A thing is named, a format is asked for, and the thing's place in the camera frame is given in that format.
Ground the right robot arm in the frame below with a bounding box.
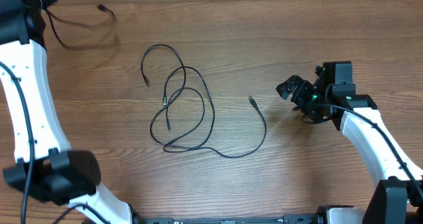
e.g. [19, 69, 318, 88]
[276, 61, 422, 223]

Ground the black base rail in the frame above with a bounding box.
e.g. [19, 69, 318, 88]
[82, 204, 354, 224]

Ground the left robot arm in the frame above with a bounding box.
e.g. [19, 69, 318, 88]
[1, 0, 139, 223]

